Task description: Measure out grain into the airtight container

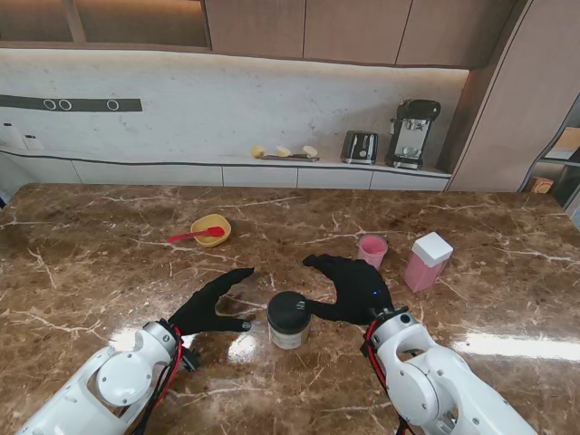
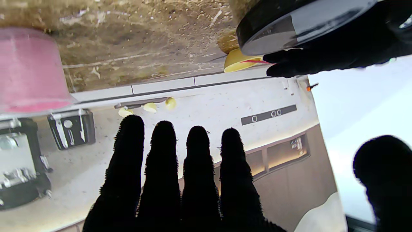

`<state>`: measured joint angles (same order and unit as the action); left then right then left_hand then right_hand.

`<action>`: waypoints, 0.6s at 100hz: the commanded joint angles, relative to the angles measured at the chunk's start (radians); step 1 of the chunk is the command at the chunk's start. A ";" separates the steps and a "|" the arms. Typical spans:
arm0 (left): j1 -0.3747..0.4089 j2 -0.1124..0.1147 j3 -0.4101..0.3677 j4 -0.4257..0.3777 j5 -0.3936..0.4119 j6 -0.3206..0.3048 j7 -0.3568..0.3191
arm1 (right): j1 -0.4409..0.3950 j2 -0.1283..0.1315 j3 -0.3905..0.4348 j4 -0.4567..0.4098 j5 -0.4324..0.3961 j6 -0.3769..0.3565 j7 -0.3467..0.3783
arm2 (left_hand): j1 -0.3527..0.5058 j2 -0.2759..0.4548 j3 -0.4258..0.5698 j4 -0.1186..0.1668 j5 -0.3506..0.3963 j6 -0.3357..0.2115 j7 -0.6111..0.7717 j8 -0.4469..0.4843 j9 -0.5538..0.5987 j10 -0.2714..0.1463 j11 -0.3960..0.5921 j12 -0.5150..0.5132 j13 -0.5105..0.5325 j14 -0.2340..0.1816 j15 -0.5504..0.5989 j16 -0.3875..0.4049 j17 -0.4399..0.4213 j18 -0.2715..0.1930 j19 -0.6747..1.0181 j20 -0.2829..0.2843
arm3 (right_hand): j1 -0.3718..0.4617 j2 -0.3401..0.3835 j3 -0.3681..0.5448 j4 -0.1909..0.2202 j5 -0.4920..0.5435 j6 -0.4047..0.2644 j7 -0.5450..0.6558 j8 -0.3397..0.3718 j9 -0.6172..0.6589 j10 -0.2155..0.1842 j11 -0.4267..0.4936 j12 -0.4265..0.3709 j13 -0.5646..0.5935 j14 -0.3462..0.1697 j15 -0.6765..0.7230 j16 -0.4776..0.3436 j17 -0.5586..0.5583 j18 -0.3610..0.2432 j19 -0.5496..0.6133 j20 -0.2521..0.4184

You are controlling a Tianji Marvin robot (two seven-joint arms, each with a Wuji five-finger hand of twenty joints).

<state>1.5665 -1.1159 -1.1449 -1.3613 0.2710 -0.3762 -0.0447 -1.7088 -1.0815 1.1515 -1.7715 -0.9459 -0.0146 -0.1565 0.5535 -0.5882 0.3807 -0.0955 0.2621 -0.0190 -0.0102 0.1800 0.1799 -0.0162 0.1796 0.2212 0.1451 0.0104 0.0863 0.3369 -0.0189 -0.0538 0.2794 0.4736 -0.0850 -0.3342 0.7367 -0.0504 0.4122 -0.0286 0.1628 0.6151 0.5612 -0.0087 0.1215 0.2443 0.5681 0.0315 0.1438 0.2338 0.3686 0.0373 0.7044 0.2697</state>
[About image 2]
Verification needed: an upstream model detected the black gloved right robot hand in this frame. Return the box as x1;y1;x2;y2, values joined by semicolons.
82;114;412;232

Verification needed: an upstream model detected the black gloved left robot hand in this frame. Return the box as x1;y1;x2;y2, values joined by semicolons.
262;0;412;78

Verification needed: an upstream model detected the black wall socket strip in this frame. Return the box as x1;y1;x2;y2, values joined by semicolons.
241;104;297;126

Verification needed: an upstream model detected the pink measuring cup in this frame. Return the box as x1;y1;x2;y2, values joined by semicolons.
0;27;77;114

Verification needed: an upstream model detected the black round jar lid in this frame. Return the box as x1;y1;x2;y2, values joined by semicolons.
236;0;382;56

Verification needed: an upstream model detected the open lit wall cabinet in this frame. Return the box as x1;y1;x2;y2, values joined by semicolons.
219;131;311;181

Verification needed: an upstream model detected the clear labelled grain jar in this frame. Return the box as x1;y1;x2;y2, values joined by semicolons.
229;0;262;24

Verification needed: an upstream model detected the yellow plastic bowl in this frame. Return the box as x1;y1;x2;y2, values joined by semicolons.
224;48;268;73

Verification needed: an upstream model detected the white counter with drawers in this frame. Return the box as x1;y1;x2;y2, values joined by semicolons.
69;68;309;111

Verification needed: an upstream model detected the black espresso machine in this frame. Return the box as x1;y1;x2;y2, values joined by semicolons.
0;119;52;210

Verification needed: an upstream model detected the dark wooden cutting board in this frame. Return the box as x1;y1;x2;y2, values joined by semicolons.
114;97;168;109

